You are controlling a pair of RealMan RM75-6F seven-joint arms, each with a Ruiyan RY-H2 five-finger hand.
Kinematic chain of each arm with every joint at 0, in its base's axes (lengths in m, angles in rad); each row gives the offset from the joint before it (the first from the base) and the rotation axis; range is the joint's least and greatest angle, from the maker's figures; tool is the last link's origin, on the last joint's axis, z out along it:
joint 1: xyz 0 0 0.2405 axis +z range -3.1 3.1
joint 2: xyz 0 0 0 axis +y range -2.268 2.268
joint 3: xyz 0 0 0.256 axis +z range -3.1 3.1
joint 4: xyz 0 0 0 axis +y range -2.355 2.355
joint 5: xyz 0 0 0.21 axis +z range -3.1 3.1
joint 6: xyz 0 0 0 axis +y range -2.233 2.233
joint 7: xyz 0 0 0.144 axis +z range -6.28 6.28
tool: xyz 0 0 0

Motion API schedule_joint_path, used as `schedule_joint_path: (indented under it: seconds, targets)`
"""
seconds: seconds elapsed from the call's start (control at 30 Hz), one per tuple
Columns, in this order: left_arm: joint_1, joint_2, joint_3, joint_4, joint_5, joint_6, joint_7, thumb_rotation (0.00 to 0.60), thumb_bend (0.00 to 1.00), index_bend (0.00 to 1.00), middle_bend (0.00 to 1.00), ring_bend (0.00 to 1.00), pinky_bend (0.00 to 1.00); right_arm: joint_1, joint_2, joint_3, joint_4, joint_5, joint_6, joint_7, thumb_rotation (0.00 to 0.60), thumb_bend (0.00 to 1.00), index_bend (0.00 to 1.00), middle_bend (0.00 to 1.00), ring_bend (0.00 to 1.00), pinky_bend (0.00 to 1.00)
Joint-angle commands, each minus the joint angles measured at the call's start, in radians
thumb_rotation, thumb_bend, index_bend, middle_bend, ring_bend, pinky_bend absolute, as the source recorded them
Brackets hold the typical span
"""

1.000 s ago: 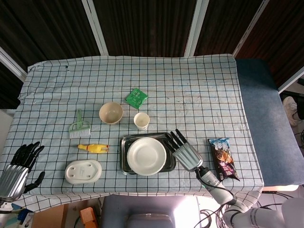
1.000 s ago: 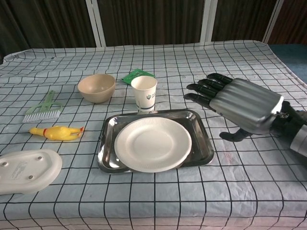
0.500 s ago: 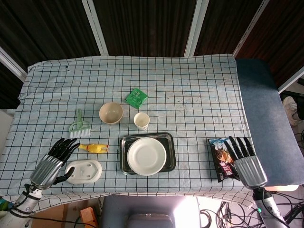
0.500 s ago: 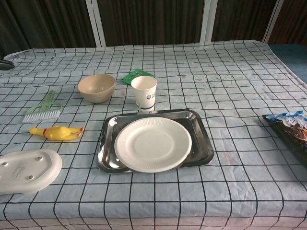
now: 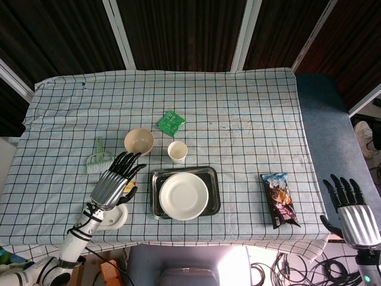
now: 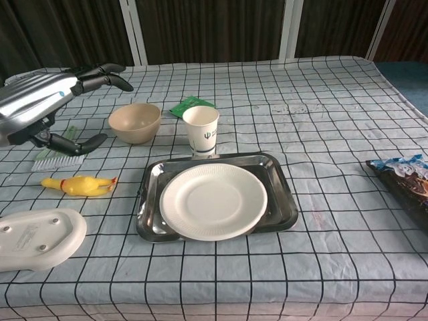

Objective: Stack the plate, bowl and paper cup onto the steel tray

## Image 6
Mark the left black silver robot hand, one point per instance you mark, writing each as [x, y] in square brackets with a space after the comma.
[33, 93]

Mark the beige bowl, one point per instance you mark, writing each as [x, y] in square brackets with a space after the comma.
[135, 122]

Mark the white paper plate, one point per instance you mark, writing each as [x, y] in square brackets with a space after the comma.
[214, 204]

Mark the white paper cup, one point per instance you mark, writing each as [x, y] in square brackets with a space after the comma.
[200, 130]

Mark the stainless steel tray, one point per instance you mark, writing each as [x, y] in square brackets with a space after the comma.
[281, 200]

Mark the green brush white bristles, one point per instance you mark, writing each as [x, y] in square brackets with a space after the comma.
[57, 163]

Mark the yellow rubber chicken toy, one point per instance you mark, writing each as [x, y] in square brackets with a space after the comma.
[80, 184]

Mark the green foil packet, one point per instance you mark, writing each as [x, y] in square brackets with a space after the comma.
[187, 103]

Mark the dark brown curtain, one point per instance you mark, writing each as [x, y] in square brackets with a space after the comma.
[217, 30]

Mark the checked blue tablecloth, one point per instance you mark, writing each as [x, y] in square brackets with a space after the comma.
[334, 250]

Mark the blue padded bench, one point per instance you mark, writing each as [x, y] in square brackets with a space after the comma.
[404, 80]

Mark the dark snack bag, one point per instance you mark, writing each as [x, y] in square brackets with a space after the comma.
[404, 184]

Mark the white frame post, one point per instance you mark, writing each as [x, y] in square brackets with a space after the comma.
[133, 30]
[379, 30]
[290, 30]

